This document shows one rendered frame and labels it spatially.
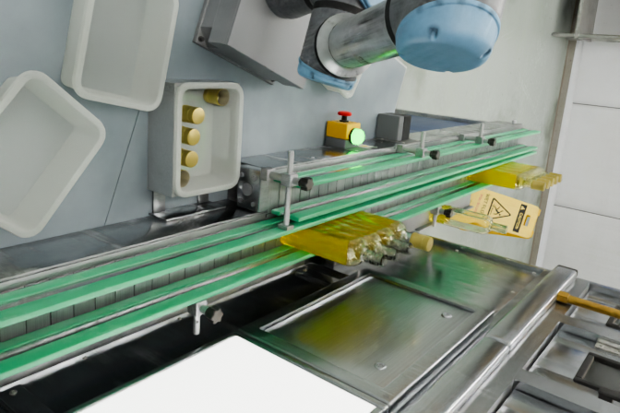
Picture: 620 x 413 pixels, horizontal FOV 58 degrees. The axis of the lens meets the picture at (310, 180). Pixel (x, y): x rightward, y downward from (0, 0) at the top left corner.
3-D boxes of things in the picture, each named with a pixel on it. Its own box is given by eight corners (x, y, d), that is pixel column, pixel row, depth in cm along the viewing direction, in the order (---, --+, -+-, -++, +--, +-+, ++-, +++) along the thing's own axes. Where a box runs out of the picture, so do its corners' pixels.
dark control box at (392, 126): (374, 137, 180) (397, 141, 175) (376, 112, 178) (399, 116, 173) (387, 135, 186) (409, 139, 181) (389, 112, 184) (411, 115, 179)
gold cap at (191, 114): (177, 104, 112) (192, 107, 109) (191, 103, 115) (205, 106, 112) (177, 122, 113) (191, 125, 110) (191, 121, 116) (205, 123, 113)
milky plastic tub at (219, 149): (148, 190, 112) (175, 200, 107) (149, 77, 107) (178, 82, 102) (212, 179, 126) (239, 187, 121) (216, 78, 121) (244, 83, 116)
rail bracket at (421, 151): (393, 152, 166) (435, 160, 158) (396, 128, 164) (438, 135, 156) (399, 151, 169) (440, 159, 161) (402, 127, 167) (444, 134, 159)
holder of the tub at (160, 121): (147, 215, 114) (171, 224, 109) (148, 78, 108) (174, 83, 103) (209, 201, 127) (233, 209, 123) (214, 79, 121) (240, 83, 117)
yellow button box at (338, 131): (323, 145, 158) (344, 148, 154) (326, 118, 156) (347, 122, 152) (337, 143, 164) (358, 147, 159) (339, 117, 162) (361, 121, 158)
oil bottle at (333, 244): (279, 243, 130) (356, 270, 117) (280, 220, 128) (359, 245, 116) (294, 238, 134) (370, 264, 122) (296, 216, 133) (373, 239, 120)
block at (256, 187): (233, 206, 125) (256, 214, 120) (235, 165, 122) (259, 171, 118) (244, 204, 127) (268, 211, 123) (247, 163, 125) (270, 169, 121)
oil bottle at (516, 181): (466, 180, 216) (541, 195, 200) (468, 165, 215) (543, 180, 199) (471, 178, 221) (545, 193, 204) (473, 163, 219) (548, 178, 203)
